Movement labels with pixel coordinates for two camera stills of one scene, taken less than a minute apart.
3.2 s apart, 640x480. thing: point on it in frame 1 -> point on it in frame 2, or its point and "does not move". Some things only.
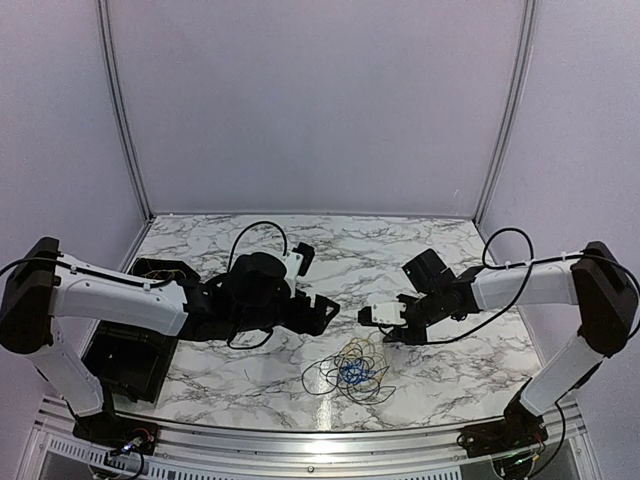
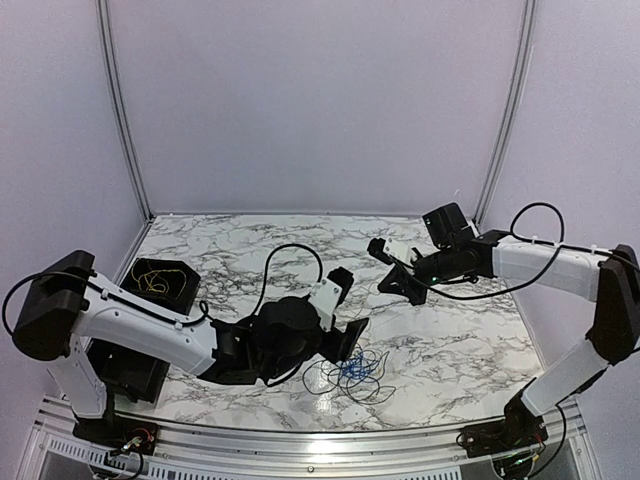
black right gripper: [397, 335] -> [405, 287]
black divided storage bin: [134, 360] does not move
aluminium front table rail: [55, 451] does not move
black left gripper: [318, 323] -> [344, 342]
